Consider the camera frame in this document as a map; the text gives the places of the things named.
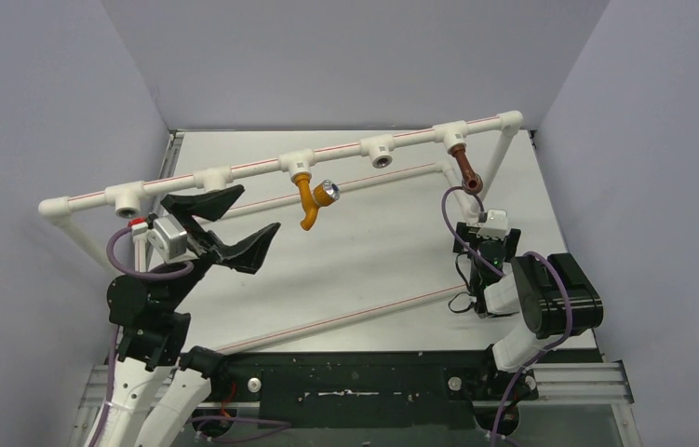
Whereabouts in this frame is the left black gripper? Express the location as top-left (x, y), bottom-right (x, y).
top-left (163, 185), bottom-right (280, 310)

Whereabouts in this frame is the red-brown water faucet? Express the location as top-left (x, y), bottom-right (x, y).
top-left (449, 143), bottom-right (484, 196)

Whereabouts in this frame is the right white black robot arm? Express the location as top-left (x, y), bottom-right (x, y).
top-left (452, 222), bottom-right (604, 398)

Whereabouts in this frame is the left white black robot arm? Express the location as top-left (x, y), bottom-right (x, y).
top-left (87, 184), bottom-right (280, 446)

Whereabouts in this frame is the orange water faucet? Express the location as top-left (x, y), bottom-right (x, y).
top-left (292, 172), bottom-right (341, 231)

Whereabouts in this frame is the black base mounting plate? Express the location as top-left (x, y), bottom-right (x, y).
top-left (105, 348), bottom-right (603, 431)

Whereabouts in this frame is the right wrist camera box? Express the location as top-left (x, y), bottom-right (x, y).
top-left (476, 209), bottom-right (510, 240)

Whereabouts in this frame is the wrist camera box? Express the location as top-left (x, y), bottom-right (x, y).
top-left (128, 214), bottom-right (188, 268)
top-left (476, 209), bottom-right (510, 240)

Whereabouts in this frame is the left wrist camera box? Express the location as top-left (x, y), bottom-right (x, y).
top-left (128, 214), bottom-right (188, 268)

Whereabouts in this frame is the white pipe frame with tees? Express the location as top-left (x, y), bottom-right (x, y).
top-left (37, 109), bottom-right (524, 354)

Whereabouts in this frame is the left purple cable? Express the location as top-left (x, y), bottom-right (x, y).
top-left (87, 224), bottom-right (293, 447)

